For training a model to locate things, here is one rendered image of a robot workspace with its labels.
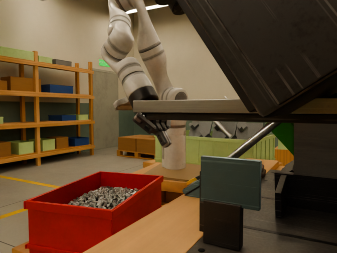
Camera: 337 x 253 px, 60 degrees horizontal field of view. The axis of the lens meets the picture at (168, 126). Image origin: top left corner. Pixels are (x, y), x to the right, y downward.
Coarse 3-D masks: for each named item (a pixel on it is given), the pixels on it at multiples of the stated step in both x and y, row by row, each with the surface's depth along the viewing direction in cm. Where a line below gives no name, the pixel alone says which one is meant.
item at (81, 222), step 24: (48, 192) 69; (72, 192) 78; (96, 192) 81; (120, 192) 80; (144, 192) 72; (48, 216) 61; (72, 216) 60; (96, 216) 57; (120, 216) 60; (144, 216) 73; (48, 240) 62; (72, 240) 60; (96, 240) 58
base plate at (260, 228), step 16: (272, 176) 94; (272, 192) 76; (272, 208) 64; (288, 208) 64; (256, 224) 55; (272, 224) 55; (288, 224) 55; (304, 224) 55; (320, 224) 55; (336, 224) 55; (256, 240) 48; (272, 240) 48; (288, 240) 48; (304, 240) 48; (320, 240) 48; (336, 240) 48
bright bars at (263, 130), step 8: (264, 128) 47; (272, 128) 46; (256, 136) 47; (264, 136) 49; (248, 144) 48; (232, 152) 50; (240, 152) 49; (200, 176) 51; (200, 184) 51; (200, 192) 51; (200, 200) 51; (200, 208) 52; (200, 216) 52; (200, 224) 52
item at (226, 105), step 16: (160, 112) 43; (176, 112) 42; (192, 112) 41; (208, 112) 39; (224, 112) 38; (240, 112) 37; (256, 112) 36; (304, 112) 34; (320, 112) 33; (336, 112) 32
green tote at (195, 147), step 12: (156, 144) 178; (192, 144) 163; (204, 144) 159; (216, 144) 155; (228, 144) 151; (240, 144) 148; (264, 144) 160; (156, 156) 178; (192, 156) 164; (216, 156) 155; (240, 156) 148; (252, 156) 145; (264, 156) 160
